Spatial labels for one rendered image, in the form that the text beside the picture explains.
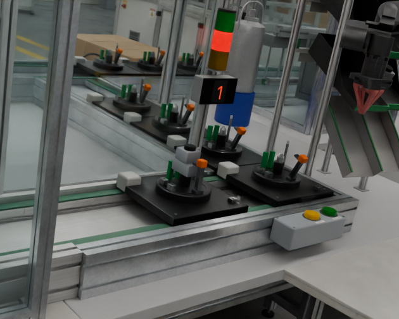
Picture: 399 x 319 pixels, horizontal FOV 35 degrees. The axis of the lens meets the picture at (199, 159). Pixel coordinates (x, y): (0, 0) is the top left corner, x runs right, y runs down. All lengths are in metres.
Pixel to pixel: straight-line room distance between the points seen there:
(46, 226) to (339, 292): 0.72
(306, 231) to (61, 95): 0.77
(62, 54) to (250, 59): 1.72
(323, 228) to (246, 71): 1.19
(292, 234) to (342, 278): 0.17
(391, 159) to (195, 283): 0.94
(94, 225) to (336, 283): 0.59
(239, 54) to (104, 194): 1.27
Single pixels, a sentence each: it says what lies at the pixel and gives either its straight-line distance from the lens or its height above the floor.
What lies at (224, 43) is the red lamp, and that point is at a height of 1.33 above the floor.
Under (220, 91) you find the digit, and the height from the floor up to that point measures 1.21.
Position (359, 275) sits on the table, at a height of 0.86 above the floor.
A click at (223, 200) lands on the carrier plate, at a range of 1.59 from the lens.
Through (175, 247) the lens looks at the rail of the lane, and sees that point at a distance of 1.39.
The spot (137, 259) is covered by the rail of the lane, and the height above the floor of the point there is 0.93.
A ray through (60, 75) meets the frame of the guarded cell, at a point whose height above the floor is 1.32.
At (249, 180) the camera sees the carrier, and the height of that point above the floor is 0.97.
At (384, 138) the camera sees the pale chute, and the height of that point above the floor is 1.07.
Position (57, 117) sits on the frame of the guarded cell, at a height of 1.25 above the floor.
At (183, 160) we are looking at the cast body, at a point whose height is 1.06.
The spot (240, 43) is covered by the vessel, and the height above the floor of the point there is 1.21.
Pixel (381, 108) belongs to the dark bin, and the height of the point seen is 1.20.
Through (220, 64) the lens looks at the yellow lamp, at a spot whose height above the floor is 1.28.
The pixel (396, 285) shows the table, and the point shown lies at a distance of 1.65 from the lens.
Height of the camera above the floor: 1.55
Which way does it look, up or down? 18 degrees down
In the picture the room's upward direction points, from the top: 10 degrees clockwise
